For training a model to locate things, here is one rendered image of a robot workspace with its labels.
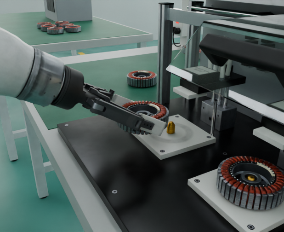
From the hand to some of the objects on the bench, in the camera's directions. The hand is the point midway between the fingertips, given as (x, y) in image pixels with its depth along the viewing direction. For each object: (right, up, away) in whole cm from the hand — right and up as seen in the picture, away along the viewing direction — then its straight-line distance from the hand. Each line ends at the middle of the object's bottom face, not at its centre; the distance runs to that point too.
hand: (141, 116), depth 65 cm
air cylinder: (+31, -11, -6) cm, 34 cm away
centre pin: (+7, -4, +6) cm, 10 cm away
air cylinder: (+19, -2, +13) cm, 23 cm away
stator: (0, +12, +48) cm, 49 cm away
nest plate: (+18, -14, -13) cm, 26 cm away
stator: (+18, -13, -13) cm, 26 cm away
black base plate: (+14, -11, -2) cm, 18 cm away
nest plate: (+7, -5, +6) cm, 10 cm away
